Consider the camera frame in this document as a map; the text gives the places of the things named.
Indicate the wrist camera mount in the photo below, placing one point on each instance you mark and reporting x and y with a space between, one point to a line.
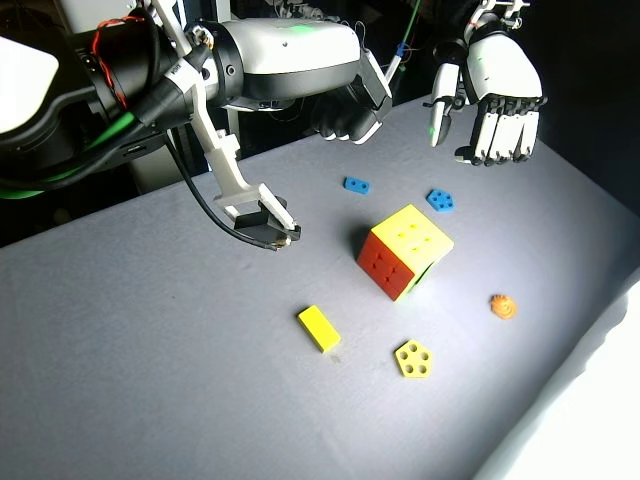
225 160

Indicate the small orange ridged toy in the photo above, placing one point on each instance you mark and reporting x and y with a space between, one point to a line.
503 307

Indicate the yellow rectangular block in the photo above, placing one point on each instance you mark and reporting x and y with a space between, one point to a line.
320 328

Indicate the grey table cloth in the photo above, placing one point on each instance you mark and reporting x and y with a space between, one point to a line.
150 375

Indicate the blue pentagon block with holes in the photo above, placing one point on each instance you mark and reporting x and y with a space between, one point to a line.
441 200

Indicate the blue two-hole rectangular block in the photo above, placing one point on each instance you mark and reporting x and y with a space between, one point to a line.
357 185

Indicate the yellow pentagon block with holes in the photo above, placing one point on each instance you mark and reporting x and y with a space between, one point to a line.
413 358

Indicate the Rubik's cube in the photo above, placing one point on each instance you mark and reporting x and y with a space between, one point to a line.
410 235

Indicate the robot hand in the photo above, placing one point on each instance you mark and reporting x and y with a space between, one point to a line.
295 50
500 65

